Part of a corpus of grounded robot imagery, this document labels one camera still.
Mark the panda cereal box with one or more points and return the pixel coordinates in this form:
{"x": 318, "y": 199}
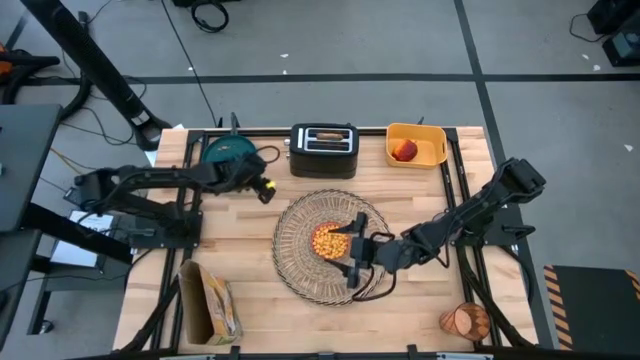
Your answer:
{"x": 220, "y": 310}

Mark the round woven straw placemat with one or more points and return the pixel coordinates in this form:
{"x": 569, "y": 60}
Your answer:
{"x": 300, "y": 270}

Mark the white paper sheet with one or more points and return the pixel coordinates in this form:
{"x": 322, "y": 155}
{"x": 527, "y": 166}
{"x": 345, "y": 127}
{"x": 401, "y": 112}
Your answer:
{"x": 75, "y": 252}

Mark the brown toast slice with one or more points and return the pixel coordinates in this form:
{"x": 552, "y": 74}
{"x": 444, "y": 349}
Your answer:
{"x": 330, "y": 136}

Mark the black aluminium table frame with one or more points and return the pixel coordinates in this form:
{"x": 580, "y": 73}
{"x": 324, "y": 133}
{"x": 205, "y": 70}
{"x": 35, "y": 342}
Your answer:
{"x": 451, "y": 135}

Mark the black toaster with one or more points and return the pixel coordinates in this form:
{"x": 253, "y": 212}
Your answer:
{"x": 325, "y": 165}

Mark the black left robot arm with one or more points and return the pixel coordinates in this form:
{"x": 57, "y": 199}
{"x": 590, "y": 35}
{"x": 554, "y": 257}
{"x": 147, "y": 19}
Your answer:
{"x": 160, "y": 177}

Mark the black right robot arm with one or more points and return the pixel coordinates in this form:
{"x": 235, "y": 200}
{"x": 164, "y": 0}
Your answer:
{"x": 480, "y": 205}

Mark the black tall pole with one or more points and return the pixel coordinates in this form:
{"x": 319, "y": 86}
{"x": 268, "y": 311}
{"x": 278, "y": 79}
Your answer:
{"x": 95, "y": 65}

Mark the black equipment case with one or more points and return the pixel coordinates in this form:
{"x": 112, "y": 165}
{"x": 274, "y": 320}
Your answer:
{"x": 617, "y": 30}

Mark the orange faceted tumbler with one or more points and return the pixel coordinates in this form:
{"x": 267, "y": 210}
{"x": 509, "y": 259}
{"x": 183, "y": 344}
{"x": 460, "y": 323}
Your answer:
{"x": 465, "y": 322}

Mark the teal plate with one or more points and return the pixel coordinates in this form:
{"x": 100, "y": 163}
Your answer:
{"x": 215, "y": 152}

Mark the red apple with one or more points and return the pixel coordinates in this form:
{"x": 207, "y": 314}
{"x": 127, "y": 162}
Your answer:
{"x": 405, "y": 150}

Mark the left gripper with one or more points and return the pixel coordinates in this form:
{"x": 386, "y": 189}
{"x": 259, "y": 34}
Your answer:
{"x": 240, "y": 175}

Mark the patterned bowl red inside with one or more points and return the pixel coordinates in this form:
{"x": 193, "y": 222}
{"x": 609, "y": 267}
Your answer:
{"x": 312, "y": 240}

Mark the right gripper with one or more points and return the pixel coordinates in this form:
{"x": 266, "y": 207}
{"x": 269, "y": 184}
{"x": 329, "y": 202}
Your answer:
{"x": 367, "y": 254}

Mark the yellow cereal balls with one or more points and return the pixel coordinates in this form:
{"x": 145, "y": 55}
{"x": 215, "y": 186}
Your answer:
{"x": 330, "y": 242}

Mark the black mat yellow stripes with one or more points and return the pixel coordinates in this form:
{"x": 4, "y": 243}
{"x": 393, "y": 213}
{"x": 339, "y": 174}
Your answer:
{"x": 595, "y": 305}

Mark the black desk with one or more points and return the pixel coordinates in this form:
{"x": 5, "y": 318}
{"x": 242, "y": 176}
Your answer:
{"x": 25, "y": 165}

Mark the yellow plastic basket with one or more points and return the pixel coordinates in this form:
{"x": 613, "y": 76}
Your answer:
{"x": 430, "y": 150}

